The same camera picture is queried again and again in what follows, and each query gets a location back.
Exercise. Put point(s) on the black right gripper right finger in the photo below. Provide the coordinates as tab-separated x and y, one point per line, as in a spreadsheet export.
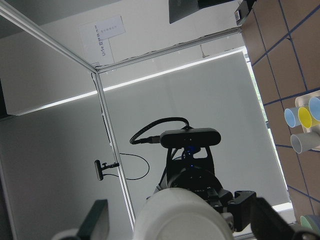
267	224

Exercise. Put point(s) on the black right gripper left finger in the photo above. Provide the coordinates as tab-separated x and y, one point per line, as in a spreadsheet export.
96	225

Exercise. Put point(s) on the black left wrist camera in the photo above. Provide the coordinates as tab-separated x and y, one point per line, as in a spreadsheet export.
196	137

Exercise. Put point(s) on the stacked green blue bowls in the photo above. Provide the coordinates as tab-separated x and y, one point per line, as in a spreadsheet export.
312	222

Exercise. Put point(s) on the cream plastic tray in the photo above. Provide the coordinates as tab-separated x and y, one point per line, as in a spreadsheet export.
303	101

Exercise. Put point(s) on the pale cream plastic cup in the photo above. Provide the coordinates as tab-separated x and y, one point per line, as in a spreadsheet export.
179	214

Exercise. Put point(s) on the grey plastic cup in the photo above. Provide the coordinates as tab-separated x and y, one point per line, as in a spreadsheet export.
303	142

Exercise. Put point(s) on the black wall mounted camera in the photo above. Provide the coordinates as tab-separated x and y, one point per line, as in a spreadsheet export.
100	167

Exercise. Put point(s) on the light blue plastic cup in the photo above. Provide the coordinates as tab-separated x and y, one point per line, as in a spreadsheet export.
314	108
291	117

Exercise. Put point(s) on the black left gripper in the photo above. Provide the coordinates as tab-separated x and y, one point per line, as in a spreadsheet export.
198	176

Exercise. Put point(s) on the yellow plastic cup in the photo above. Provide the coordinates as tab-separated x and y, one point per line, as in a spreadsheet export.
304	116

